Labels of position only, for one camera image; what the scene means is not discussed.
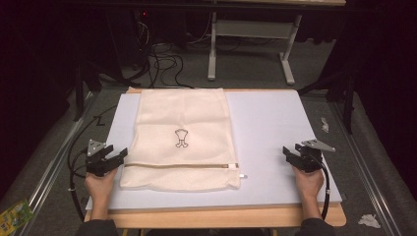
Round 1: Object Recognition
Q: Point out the white metal desk frame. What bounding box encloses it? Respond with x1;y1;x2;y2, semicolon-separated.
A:
207;11;303;87

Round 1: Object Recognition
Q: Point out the black stand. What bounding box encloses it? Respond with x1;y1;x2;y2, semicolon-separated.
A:
72;60;103;123
296;70;358;136

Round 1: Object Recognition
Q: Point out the white foam board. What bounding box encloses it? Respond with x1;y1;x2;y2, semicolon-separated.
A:
85;89;344;211

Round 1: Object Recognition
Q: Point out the black floor cables bundle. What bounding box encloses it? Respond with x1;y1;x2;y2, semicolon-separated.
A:
129;13;196;90

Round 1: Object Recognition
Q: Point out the person's left hand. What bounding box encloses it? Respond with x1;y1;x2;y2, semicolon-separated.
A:
84;167;118;200

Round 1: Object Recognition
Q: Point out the crumpled white paper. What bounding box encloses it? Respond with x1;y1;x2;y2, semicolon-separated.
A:
357;213;383;230

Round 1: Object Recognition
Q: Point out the wooden table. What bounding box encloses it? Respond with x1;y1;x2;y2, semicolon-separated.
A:
84;86;348;229

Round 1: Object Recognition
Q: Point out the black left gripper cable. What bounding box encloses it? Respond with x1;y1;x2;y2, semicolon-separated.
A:
67;105;118;224

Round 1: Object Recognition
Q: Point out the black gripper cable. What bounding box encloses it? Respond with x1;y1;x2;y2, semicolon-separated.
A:
308;151;331;221
67;105;118;224

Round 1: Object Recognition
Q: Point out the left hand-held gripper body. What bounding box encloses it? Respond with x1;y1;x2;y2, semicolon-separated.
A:
85;139;115;178

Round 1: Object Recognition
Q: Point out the metal floor rail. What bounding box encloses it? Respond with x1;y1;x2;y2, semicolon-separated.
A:
328;100;396;236
18;90;97;236

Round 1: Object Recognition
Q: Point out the person's right hand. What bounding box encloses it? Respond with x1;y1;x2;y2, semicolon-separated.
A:
292;165;326;202

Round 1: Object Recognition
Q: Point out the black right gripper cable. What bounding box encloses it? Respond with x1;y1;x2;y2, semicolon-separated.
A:
308;151;331;221

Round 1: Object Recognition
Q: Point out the green snack packet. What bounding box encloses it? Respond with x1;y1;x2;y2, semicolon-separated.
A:
0;198;35;236

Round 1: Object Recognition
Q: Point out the cream mesh laundry bag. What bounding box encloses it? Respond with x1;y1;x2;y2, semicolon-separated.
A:
119;87;249;193

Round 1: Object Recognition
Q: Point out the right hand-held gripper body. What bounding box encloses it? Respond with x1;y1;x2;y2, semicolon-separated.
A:
293;139;336;174

